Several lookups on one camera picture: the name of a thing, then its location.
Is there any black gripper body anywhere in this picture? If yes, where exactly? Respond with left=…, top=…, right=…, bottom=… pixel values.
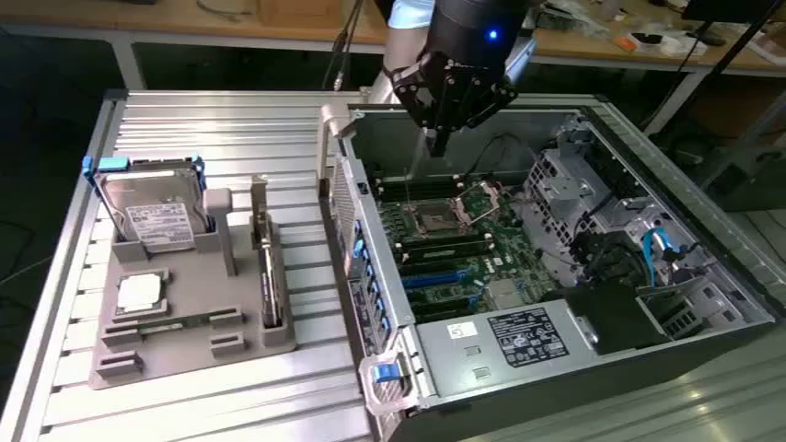
left=416, top=0, right=531, bottom=131

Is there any black Nvidia graphics card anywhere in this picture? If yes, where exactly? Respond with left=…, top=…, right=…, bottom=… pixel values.
left=249, top=173, right=286, bottom=331

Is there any cluttered wooden desk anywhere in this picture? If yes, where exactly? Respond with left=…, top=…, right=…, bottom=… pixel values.
left=527, top=0, right=786, bottom=134

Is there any metal socket cover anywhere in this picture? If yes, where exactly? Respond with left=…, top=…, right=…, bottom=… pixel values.
left=451, top=181, right=501, bottom=225

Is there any silver metal disk bay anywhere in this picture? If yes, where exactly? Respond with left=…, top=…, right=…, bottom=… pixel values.
left=520, top=114, right=645, bottom=277

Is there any CPU socket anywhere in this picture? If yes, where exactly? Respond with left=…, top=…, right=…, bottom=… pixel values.
left=413, top=202, right=461, bottom=234

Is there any black installed RAM stick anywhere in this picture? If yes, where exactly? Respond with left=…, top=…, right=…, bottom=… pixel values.
left=401, top=241, right=485, bottom=266

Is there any green Dell motherboard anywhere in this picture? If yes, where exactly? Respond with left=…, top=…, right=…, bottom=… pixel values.
left=373, top=172, right=572, bottom=323

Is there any blue expansion slot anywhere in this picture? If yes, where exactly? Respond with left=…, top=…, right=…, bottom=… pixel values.
left=401, top=271, right=465, bottom=289

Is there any black slanted pole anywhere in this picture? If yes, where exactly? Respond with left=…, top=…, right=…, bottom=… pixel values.
left=640, top=0, right=768, bottom=134

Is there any silver chipset heat sink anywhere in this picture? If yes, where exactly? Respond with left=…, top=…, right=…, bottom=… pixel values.
left=484, top=280, right=523, bottom=309

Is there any black monitor with stand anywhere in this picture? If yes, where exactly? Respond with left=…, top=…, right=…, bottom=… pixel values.
left=680, top=0, right=786, bottom=47

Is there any long wooden desk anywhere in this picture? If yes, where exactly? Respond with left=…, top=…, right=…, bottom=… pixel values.
left=0, top=0, right=389, bottom=91

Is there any hard disk in blue caddy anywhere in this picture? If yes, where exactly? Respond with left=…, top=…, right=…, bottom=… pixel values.
left=81, top=154, right=217, bottom=255

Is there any grey power supply unit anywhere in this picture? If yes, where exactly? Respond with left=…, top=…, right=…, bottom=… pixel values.
left=413, top=298, right=600, bottom=400

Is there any silver CPU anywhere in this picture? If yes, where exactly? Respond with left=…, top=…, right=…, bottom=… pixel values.
left=116, top=274, right=165, bottom=310

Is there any green RAM stick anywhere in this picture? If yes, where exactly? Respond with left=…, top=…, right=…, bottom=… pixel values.
left=121, top=315, right=238, bottom=333

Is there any grey plastic parts rack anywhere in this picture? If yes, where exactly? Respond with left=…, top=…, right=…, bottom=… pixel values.
left=88, top=186, right=297, bottom=390

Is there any open black PC case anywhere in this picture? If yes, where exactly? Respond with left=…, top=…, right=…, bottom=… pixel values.
left=316, top=94, right=786, bottom=442

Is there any thin black wire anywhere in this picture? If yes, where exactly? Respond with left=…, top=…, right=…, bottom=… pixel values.
left=471, top=133, right=535, bottom=180

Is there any black hanging cable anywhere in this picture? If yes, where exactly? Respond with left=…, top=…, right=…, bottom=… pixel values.
left=330, top=0, right=364, bottom=92

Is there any blue data wire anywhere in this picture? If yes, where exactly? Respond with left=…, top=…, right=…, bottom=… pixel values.
left=640, top=227, right=673, bottom=285

